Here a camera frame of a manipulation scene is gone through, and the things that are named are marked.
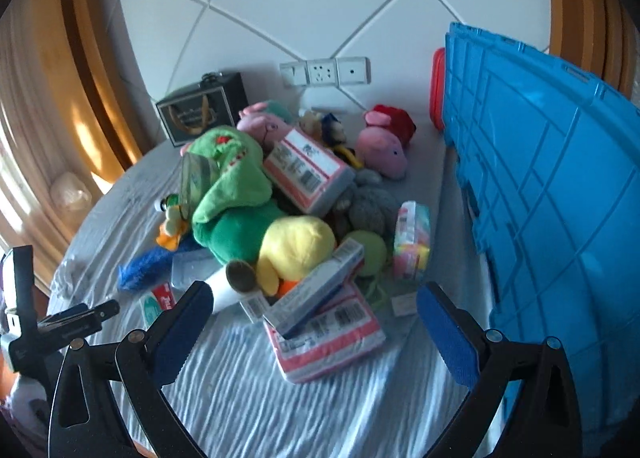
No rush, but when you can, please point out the blue and yellow plush toy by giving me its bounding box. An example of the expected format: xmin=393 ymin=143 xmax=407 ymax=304
xmin=320 ymin=112 xmax=363 ymax=169

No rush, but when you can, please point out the beige curtain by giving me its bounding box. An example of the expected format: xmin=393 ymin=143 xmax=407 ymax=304
xmin=0 ymin=28 xmax=126 ymax=264

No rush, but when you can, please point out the green tube with white cap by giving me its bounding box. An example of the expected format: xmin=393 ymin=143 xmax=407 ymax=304
xmin=154 ymin=193 xmax=183 ymax=214

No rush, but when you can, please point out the white paper tag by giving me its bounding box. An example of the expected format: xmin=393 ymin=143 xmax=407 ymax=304
xmin=390 ymin=293 xmax=421 ymax=316

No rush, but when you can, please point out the blue fuzzy duster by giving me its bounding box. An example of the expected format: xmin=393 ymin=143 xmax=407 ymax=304
xmin=117 ymin=247 xmax=176 ymax=293

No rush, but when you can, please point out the colourful pastel tissue packet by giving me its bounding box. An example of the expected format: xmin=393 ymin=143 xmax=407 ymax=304
xmin=392 ymin=200 xmax=432 ymax=281

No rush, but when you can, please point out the blue-grey medicine box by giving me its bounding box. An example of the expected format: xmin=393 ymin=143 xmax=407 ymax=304
xmin=262 ymin=280 xmax=353 ymax=339

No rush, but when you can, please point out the wooden door frame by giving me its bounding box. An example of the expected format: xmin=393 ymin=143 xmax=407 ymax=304
xmin=542 ymin=0 xmax=640 ymax=99

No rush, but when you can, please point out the orange and white plush toy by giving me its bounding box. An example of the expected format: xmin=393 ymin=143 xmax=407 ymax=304
xmin=156 ymin=215 xmax=193 ymax=251

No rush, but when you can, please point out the grey plush toy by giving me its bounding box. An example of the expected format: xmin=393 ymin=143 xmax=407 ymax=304
xmin=332 ymin=169 xmax=401 ymax=239

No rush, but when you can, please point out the blue plastic crate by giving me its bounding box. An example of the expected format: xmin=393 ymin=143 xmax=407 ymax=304
xmin=445 ymin=22 xmax=640 ymax=439

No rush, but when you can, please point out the red lidded container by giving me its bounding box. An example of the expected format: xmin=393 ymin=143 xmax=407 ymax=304
xmin=431 ymin=48 xmax=447 ymax=131

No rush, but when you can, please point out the white cylindrical bottle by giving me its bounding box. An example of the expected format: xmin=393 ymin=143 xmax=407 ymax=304
xmin=210 ymin=260 xmax=261 ymax=314

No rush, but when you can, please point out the yellow duck plush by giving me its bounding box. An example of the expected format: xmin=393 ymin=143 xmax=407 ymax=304
xmin=256 ymin=216 xmax=337 ymax=296

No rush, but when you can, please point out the white wall socket panel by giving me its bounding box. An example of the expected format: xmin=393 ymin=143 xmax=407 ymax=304
xmin=279 ymin=56 xmax=372 ymax=88

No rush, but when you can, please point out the pink pig plush red dress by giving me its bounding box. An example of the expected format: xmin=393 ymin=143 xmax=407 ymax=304
xmin=356 ymin=104 xmax=417 ymax=180

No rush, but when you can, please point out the grey bucket hat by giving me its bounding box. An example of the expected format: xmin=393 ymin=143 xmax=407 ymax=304
xmin=179 ymin=155 xmax=221 ymax=219

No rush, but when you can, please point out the light green ball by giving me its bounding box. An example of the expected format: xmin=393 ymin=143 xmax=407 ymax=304
xmin=345 ymin=229 xmax=388 ymax=309

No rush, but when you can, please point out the white plastic bag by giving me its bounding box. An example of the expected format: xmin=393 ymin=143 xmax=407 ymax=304
xmin=50 ymin=172 xmax=93 ymax=211

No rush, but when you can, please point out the small beige plush toy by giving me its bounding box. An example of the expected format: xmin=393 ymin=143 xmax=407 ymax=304
xmin=299 ymin=110 xmax=323 ymax=139

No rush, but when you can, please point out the pink and white tissue pack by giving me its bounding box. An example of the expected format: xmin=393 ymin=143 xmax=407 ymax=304
xmin=240 ymin=278 xmax=387 ymax=384
xmin=262 ymin=128 xmax=357 ymax=216

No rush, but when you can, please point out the black box with handle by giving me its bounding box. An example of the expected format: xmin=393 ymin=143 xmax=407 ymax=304
xmin=156 ymin=72 xmax=250 ymax=148

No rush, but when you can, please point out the red and green toothpaste tube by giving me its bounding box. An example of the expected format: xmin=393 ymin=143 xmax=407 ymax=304
xmin=138 ymin=283 xmax=177 ymax=324

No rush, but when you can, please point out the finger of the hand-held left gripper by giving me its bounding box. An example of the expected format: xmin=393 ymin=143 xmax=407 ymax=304
xmin=37 ymin=303 xmax=91 ymax=326
xmin=42 ymin=300 xmax=121 ymax=339

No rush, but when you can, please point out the pink pig plush teal outfit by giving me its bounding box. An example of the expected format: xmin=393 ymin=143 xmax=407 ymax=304
xmin=236 ymin=100 xmax=296 ymax=146

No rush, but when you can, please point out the white medicine box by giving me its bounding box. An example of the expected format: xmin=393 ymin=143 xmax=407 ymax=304
xmin=272 ymin=239 xmax=366 ymax=311

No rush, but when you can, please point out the green dinosaur plush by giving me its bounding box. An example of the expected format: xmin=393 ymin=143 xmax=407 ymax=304
xmin=181 ymin=125 xmax=288 ymax=266

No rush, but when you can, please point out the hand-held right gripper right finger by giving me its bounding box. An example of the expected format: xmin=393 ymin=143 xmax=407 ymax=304
xmin=416 ymin=281 xmax=583 ymax=458

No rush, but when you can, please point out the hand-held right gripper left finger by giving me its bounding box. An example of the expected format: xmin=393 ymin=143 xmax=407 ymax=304
xmin=47 ymin=281 xmax=215 ymax=458

